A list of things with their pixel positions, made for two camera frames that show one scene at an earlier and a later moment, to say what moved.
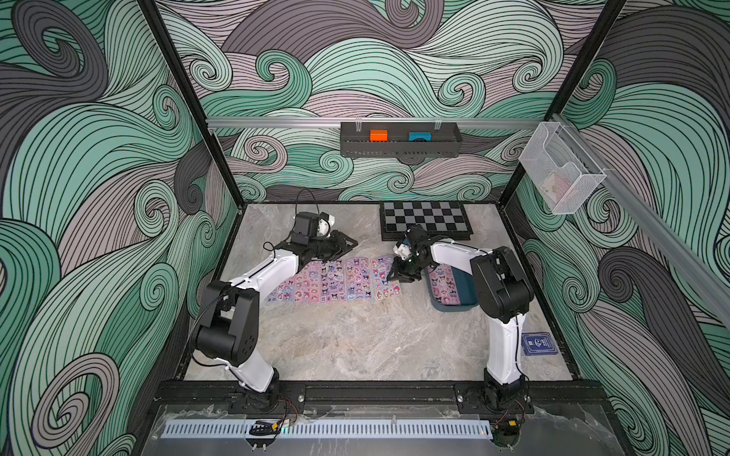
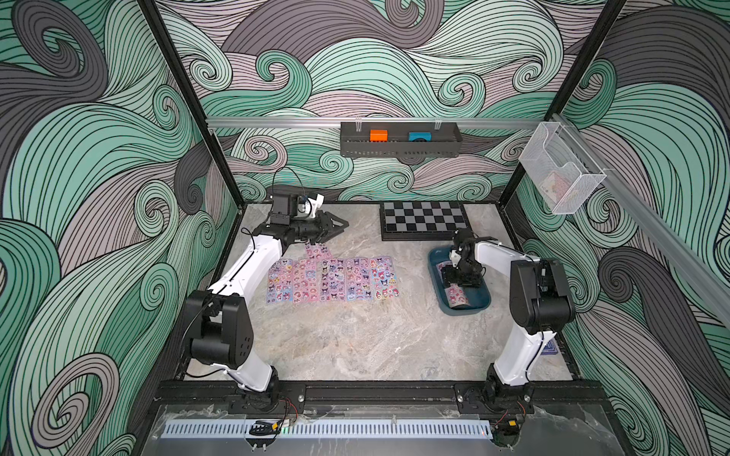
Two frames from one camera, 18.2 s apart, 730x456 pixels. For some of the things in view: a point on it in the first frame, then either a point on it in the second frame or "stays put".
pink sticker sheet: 358,279 stays put
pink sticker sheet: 382,288 stays put
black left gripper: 337,247 → 323,228
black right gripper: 403,274 → 451,277
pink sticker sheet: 333,281 stays put
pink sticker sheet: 283,293 stays put
